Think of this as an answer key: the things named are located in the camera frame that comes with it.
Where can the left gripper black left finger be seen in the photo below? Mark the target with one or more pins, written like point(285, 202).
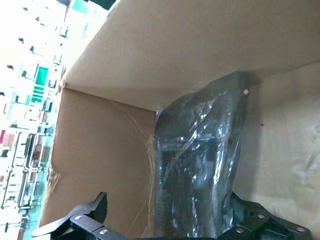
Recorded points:
point(87, 222)

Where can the grey antistatic plastic bag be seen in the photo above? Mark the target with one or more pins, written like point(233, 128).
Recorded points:
point(200, 150)

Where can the graphics card with silver bracket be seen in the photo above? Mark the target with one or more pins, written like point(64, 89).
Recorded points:
point(195, 170)

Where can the brown open cardboard box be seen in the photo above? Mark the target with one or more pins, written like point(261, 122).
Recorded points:
point(175, 50)

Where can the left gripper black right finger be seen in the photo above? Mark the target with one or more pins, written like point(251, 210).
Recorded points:
point(257, 222)

